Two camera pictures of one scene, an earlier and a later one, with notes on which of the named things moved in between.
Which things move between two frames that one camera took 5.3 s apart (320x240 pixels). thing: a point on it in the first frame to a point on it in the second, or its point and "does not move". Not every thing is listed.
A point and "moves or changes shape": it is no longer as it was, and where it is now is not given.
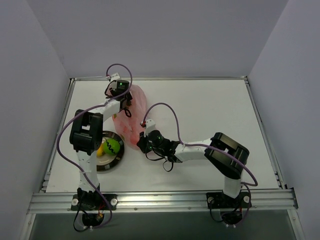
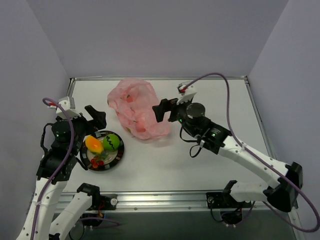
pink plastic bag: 133,113 moves or changes shape
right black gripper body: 142,142 to 171,110
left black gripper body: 127,100 to 88,122
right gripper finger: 142,137 to 170,105
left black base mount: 93,206 does not move
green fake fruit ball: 111,146 moves or changes shape
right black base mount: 231,209 does not move
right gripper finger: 142,144 to 159,110
